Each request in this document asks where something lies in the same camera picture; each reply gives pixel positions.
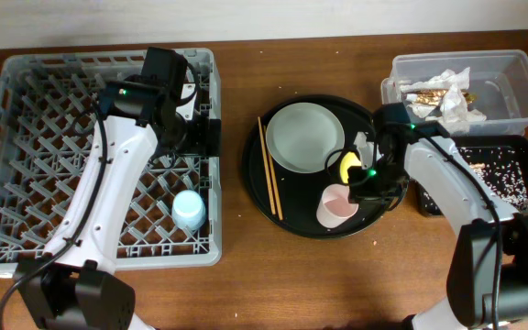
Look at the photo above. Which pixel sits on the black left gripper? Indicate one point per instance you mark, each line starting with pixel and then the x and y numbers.
pixel 207 142

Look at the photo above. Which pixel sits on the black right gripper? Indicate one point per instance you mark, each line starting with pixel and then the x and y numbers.
pixel 371 192

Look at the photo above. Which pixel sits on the yellow small bowl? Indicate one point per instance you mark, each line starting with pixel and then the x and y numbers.
pixel 349 160

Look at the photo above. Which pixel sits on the pink plastic cup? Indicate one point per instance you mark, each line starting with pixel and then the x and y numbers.
pixel 334 207

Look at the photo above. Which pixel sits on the wooden chopstick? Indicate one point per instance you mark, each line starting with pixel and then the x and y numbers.
pixel 266 167
pixel 275 195

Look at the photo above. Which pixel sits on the light blue plastic cup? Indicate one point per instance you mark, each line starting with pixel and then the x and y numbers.
pixel 188 210

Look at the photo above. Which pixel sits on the white round plate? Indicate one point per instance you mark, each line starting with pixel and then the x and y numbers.
pixel 302 135

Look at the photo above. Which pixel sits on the foil wrapper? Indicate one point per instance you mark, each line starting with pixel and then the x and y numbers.
pixel 427 97

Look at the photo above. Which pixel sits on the white paper napkin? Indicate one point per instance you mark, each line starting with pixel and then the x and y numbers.
pixel 456 112

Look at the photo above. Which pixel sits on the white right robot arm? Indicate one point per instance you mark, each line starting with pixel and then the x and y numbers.
pixel 487 282

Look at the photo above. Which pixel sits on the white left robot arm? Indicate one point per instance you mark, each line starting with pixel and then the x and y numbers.
pixel 148 115

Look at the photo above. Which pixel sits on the black rectangular waste tray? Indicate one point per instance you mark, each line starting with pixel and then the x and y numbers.
pixel 502 163

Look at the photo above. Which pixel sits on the clear plastic waste bin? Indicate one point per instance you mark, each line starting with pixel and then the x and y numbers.
pixel 476 93

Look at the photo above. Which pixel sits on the round black serving tray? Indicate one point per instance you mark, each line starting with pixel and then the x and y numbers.
pixel 300 194

